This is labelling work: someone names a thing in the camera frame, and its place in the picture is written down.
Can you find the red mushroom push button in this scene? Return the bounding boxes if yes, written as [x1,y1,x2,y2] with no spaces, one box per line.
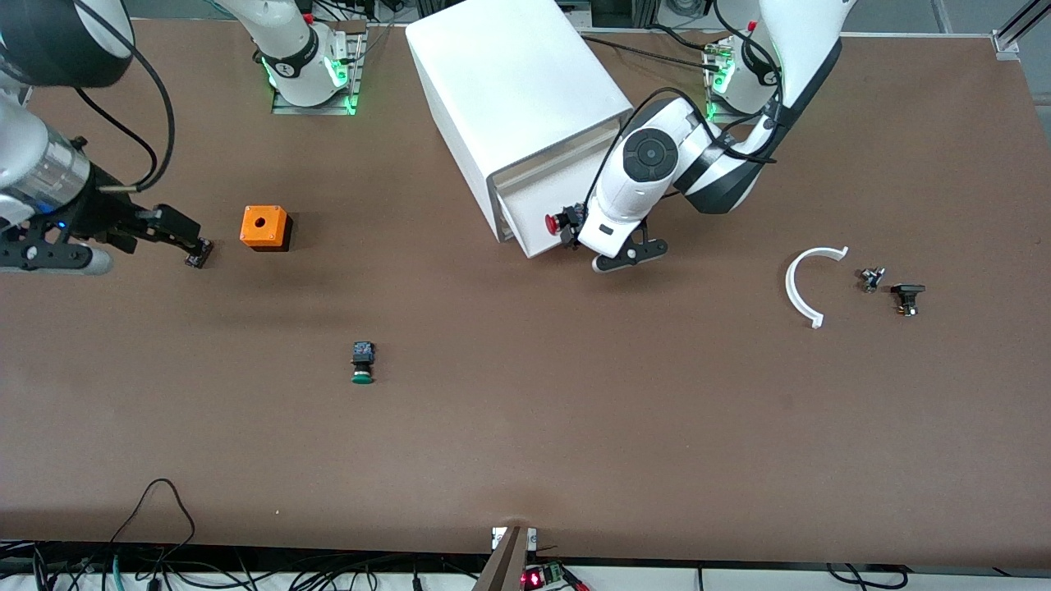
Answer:
[545,205,585,241]

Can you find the white plastic drawer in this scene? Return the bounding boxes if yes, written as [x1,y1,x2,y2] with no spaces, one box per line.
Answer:
[499,146,618,259]

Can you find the orange box with hole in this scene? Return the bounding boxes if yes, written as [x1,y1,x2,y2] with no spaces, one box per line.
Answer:
[240,205,293,253]

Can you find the small board with red display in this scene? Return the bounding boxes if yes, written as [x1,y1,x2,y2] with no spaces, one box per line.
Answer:
[520,562,588,591]

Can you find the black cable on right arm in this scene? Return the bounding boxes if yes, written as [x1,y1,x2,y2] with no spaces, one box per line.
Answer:
[72,37,177,194]

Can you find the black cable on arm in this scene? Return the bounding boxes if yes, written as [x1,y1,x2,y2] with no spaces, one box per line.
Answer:
[72,37,177,194]
[632,82,781,165]

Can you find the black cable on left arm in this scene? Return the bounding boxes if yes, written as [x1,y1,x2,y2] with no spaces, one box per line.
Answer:
[632,82,781,165]

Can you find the white semicircular plastic bracket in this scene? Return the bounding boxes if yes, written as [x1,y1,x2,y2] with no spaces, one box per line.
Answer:
[785,245,849,329]

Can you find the black cable behind cabinet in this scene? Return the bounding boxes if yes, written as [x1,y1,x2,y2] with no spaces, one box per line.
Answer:
[579,33,717,66]

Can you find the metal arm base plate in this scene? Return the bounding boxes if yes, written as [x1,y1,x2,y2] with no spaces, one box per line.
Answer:
[271,21,368,116]
[702,37,744,124]

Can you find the black looped cable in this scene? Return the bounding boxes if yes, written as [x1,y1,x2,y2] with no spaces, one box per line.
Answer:
[107,479,198,569]

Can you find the small black switch part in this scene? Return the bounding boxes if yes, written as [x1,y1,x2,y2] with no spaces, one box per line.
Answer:
[891,283,927,318]

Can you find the tangled cable bundle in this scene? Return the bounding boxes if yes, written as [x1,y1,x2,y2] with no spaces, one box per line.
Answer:
[0,538,493,591]

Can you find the brown camera mount post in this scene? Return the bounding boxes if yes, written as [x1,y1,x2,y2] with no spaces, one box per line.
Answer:
[472,525,540,591]

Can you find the aluminium profile frame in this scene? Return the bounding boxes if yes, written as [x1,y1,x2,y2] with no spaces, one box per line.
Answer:
[989,0,1051,60]

